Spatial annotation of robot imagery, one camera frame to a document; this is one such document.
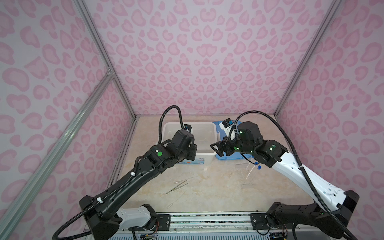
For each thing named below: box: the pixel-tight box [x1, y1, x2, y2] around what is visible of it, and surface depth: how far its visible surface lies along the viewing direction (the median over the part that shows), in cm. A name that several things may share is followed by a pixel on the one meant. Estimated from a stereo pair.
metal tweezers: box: [165, 179, 190, 195], surface depth 87 cm
